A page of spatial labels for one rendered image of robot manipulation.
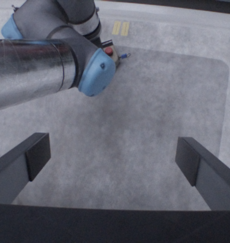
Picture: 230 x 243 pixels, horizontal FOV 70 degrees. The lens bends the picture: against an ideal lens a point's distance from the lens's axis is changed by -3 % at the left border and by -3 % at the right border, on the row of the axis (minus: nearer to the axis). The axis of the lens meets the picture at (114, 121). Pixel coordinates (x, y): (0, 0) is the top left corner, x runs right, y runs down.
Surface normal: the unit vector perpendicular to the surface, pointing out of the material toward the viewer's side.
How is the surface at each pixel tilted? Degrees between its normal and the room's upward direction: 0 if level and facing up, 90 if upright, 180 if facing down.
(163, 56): 0
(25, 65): 64
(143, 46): 0
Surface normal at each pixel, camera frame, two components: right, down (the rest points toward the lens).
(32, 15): -0.07, -0.21
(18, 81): 0.85, 0.30
